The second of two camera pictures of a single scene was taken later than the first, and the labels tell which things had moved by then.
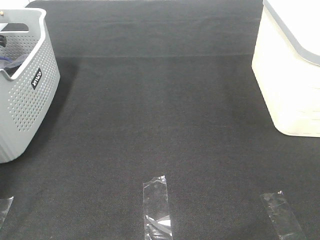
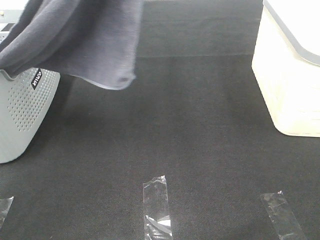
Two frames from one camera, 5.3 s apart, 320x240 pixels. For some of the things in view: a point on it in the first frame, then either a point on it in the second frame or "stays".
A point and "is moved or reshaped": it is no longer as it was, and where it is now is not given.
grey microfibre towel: x=11 y=65 is moved or reshaped
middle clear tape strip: x=156 y=218 stays
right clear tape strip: x=284 y=223 stays
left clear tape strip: x=5 y=205 stays
